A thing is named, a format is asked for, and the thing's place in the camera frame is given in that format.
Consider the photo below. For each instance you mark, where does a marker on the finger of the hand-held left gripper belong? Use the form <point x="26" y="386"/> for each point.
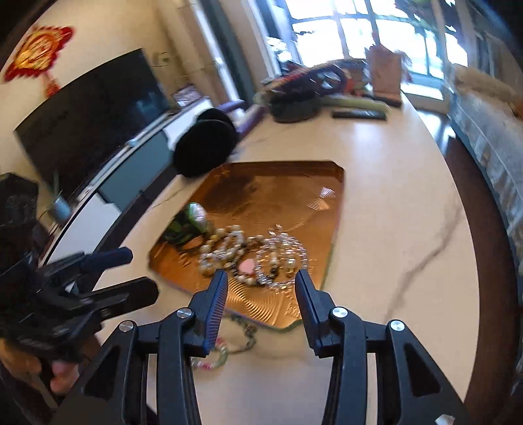
<point x="130" y="290"/>
<point x="110" y="257"/>

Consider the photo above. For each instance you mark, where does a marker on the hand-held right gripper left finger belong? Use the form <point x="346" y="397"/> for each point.
<point x="216" y="310"/>

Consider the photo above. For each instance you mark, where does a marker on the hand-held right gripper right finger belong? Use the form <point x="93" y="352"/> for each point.
<point x="308" y="310"/>

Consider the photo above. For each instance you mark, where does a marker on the pile of bead jewelry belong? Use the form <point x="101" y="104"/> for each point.
<point x="229" y="245"/>

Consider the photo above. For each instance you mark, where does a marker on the green wrist watch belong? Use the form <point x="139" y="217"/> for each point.
<point x="182" y="229"/>

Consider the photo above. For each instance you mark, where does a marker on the copper embossed tray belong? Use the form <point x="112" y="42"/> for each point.
<point x="265" y="192"/>

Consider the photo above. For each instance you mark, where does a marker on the person's left hand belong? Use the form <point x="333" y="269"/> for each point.
<point x="63" y="378"/>

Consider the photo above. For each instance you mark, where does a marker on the small potted plant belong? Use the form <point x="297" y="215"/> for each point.
<point x="61" y="208"/>

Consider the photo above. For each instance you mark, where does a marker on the white and grey TV cabinet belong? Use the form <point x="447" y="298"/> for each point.
<point x="130" y="175"/>

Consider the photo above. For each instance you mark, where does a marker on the black flat television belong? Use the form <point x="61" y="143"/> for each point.
<point x="90" y="114"/>

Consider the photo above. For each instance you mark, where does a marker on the black round hat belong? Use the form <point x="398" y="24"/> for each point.
<point x="204" y="147"/>

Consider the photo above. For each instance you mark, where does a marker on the purple roll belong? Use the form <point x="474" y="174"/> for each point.
<point x="249" y="120"/>

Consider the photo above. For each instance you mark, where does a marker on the dark round bowl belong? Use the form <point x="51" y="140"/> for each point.
<point x="294" y="112"/>

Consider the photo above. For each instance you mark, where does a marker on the black remote control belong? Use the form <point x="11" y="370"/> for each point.
<point x="359" y="114"/>

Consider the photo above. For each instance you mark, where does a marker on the tall plant in vase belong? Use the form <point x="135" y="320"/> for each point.
<point x="163" y="59"/>

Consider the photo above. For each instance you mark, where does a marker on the white tower air conditioner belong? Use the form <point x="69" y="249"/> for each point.
<point x="192" y="41"/>

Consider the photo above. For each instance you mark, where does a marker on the dark curtain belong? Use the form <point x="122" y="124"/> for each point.
<point x="233" y="49"/>

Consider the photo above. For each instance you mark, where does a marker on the sofa with quilted cover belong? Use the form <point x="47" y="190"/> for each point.
<point x="490" y="143"/>

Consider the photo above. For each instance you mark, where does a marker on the pink gift bag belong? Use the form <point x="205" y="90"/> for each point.
<point x="384" y="73"/>

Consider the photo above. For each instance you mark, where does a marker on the hanging window plants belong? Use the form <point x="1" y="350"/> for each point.
<point x="421" y="16"/>

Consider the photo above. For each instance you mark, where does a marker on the picture frame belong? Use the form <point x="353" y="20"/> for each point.
<point x="188" y="96"/>

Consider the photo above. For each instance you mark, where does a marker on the red wall ornament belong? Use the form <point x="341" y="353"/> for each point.
<point x="36" y="53"/>

